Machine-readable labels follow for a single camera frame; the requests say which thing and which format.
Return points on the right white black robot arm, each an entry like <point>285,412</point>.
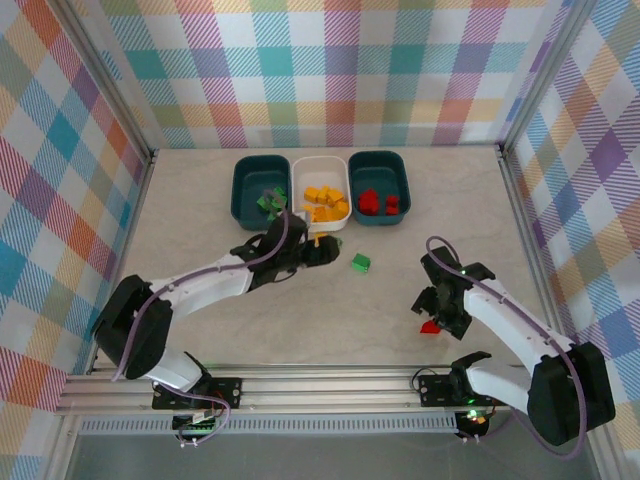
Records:
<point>505,325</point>

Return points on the long yellow lego brick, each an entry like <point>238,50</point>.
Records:
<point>340,196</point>

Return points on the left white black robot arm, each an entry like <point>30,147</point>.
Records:
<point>200,282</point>

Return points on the green round lego piece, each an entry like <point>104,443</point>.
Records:
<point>262,202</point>

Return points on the aluminium side rail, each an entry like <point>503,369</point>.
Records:
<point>531,250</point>
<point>142,190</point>

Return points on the wide aluminium base rail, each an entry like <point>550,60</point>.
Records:
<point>325,390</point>

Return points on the white plastic container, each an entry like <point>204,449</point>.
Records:
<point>320,172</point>

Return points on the dark teal plastic container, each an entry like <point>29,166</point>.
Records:
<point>255,180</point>
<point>380,172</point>

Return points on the aluminium frame post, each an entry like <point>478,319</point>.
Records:
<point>106,75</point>
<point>546,75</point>

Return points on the plaid checkered backdrop cloth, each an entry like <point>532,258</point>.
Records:
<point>325,75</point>
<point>40,200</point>
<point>600,200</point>

